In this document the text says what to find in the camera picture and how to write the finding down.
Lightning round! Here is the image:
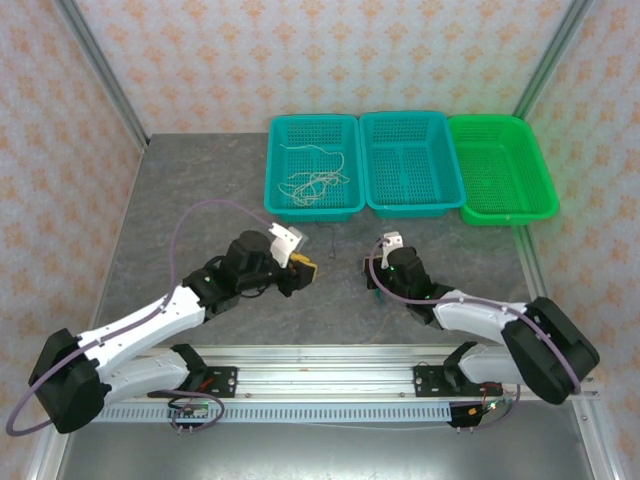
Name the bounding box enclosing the teal plastic mesh basket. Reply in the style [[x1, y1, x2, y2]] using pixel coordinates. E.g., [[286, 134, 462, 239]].
[[263, 114, 367, 225], [358, 110, 469, 220]]

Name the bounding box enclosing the aluminium frame post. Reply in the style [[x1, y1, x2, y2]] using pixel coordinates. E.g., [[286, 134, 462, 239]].
[[52, 0, 151, 147], [513, 0, 596, 120]]

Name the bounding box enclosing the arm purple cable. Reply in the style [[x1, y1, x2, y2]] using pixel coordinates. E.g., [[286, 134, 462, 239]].
[[7, 199, 274, 436], [372, 238, 584, 396]]

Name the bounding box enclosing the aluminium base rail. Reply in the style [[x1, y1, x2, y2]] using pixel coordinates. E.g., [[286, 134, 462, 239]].
[[107, 343, 601, 401]]

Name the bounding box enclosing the grey slotted cable duct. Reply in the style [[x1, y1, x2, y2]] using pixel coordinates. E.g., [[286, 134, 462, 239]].
[[94, 403, 454, 425]]

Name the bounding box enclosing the green plastic mesh basket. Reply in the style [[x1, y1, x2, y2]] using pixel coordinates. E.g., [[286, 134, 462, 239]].
[[447, 113, 560, 227]]

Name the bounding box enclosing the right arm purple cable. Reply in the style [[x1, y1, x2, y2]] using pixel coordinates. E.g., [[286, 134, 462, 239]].
[[372, 238, 584, 396]]

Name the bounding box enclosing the thin black cable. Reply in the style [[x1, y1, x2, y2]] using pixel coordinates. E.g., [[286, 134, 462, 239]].
[[319, 223, 338, 261]]

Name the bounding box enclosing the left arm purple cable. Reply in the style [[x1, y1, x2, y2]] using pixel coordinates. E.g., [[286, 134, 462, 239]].
[[7, 199, 274, 436]]

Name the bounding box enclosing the aluminium table edge rail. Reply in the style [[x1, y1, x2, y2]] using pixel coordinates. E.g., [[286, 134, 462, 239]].
[[514, 219, 626, 480], [24, 142, 151, 480]]

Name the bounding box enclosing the small green controller board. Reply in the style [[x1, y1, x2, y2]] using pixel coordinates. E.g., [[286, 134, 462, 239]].
[[167, 397, 211, 419], [467, 397, 507, 419]]

